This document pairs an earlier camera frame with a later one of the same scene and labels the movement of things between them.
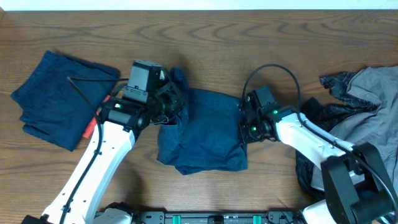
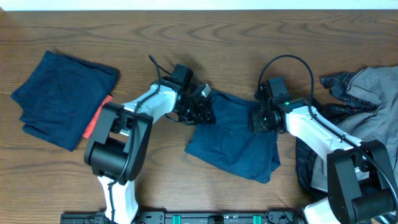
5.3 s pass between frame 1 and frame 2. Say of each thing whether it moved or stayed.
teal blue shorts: moved
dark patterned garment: stayed
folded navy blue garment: stayed
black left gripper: moved
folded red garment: stayed
